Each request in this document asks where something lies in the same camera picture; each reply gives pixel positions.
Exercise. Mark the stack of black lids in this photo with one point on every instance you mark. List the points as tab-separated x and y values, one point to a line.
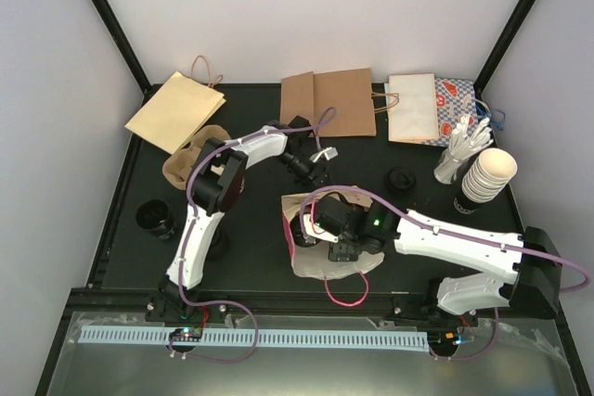
155	218

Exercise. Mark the brown pulp cup carrier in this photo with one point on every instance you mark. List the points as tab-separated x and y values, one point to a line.
177	168

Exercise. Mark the white plastic cutlery bunch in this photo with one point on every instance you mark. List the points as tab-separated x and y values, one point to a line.
462	146

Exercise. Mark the brown kraft paper bag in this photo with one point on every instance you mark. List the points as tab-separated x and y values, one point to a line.
349	92

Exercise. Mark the black cup lid stack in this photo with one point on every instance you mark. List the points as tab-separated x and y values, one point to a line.
400	180

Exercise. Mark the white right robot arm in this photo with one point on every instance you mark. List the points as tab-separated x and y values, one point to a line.
511	270

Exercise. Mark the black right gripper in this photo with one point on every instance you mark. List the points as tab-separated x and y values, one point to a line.
342	254

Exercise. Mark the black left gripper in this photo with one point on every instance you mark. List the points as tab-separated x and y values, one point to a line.
316	177

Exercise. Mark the tan paper bag with handles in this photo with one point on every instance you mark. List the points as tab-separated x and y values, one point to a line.
180	107

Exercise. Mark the white perforated front rail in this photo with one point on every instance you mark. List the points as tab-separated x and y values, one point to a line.
263	338

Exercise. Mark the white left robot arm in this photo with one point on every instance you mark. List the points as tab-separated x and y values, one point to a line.
216	179

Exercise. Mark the red blue patterned bag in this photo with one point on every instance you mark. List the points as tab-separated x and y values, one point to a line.
455	98

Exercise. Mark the cake print paper bag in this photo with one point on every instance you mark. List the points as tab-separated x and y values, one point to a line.
309	248

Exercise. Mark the stack of paper cups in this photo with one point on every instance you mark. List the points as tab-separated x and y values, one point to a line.
485	179

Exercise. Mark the white paper bag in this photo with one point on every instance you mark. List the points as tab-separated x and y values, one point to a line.
410	107

